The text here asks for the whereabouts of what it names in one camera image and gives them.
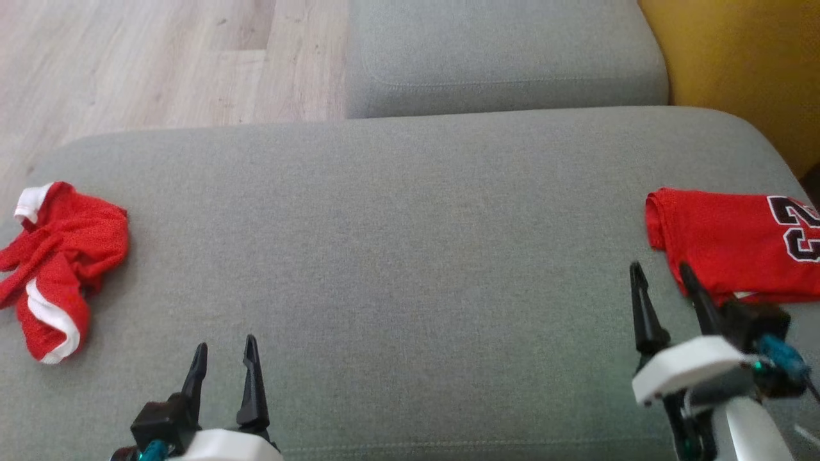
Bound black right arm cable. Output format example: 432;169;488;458
756;334;820;449

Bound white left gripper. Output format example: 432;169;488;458
170;335;284;461

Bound red basketball jersey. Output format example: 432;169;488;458
645;187;820;305

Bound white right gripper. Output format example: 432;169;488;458
630;261;760;461

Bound small grey sofa cushion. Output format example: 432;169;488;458
346;0;671;120

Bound red white-trimmed shorts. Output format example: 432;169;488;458
0;181;129;364

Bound large grey sofa seat cushion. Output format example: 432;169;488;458
0;106;820;461

